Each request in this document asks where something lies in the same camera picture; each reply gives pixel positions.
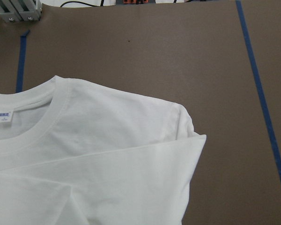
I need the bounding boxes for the grey aluminium frame post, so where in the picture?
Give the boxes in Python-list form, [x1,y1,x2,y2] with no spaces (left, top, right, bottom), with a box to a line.
[0,0,42,23]

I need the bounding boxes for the white long-sleeve printed shirt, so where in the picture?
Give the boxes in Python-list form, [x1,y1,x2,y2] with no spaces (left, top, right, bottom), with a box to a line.
[0,76,207,225]

